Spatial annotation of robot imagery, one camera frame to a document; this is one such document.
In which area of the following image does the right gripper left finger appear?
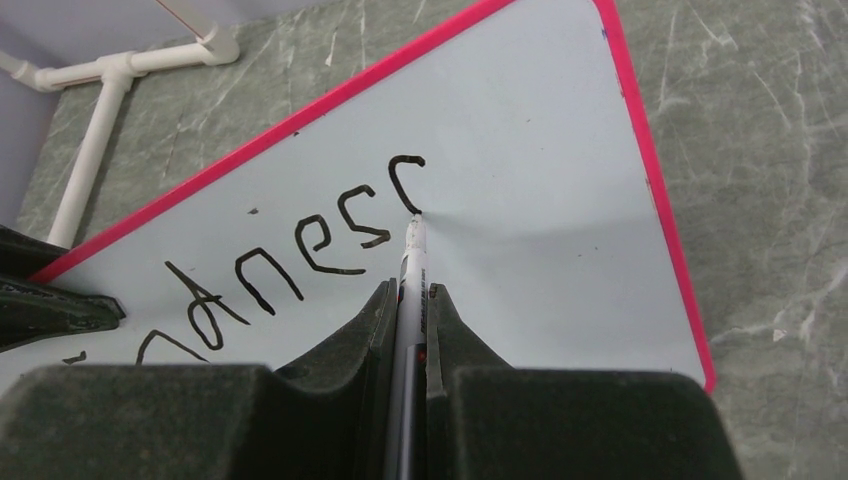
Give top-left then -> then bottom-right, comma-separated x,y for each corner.
1,280 -> 397,479

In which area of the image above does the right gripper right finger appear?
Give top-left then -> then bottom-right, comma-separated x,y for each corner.
424,283 -> 743,479

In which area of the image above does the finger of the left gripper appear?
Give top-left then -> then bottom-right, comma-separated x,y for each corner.
1,275 -> 126,352
0,225 -> 68,278

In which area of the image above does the black whiteboard marker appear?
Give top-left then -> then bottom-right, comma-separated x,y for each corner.
383,214 -> 428,479

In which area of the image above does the pink-framed whiteboard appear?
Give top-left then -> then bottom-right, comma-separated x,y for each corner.
1,1 -> 715,389

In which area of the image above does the white pvc pipe frame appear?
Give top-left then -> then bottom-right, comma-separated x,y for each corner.
1,0 -> 240,248

